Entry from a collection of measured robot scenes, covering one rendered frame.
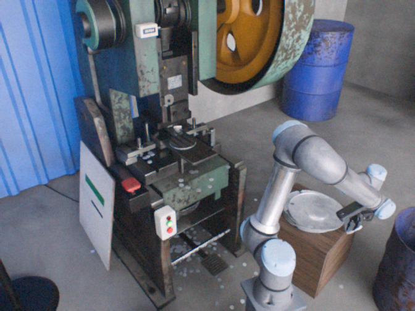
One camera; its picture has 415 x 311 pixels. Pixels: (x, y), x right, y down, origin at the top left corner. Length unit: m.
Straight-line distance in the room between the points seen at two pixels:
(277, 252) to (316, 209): 0.68
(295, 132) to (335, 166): 0.16
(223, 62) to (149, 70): 0.54
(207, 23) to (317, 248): 1.14
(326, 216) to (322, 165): 0.83
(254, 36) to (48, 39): 1.42
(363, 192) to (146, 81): 0.89
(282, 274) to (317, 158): 0.43
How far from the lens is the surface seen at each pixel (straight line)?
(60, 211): 2.60
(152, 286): 1.98
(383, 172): 1.51
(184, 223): 1.87
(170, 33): 1.50
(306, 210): 1.88
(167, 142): 1.63
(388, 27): 4.58
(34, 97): 2.62
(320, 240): 1.82
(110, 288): 2.06
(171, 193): 1.57
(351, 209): 1.60
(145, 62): 1.38
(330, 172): 1.09
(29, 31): 2.51
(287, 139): 1.13
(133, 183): 1.42
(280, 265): 1.24
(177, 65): 1.52
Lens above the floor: 1.61
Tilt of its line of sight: 33 degrees down
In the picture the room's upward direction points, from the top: straight up
